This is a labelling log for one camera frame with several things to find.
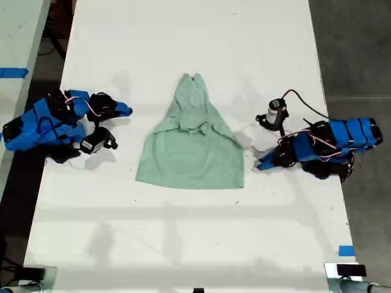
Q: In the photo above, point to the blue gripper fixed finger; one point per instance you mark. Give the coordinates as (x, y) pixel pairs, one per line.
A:
(123, 107)
(270, 155)

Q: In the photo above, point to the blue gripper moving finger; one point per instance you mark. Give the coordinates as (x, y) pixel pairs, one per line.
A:
(268, 164)
(122, 113)

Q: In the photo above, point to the pale green T-shirt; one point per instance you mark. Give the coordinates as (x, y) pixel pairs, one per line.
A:
(189, 152)

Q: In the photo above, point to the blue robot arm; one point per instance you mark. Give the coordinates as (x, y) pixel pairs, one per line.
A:
(333, 140)
(46, 122)

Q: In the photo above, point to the long blue tape strip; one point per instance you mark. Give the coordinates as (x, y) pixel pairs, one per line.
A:
(12, 73)

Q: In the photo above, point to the white side table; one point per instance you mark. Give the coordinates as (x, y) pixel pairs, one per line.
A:
(18, 45)

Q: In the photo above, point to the short blue tape strip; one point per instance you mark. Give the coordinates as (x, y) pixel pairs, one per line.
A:
(346, 251)

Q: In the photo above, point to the small black box white plate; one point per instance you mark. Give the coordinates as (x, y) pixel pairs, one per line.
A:
(351, 270)

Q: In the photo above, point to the tiny black clip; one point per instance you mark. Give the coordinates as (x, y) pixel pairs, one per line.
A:
(198, 290)

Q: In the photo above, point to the grey metal clamp tube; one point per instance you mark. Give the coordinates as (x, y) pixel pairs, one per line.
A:
(21, 288)
(357, 287)

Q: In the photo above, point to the black camera box white label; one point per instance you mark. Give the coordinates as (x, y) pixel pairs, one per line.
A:
(94, 142)

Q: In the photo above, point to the black camera box white body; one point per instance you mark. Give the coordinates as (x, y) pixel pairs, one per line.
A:
(275, 111)

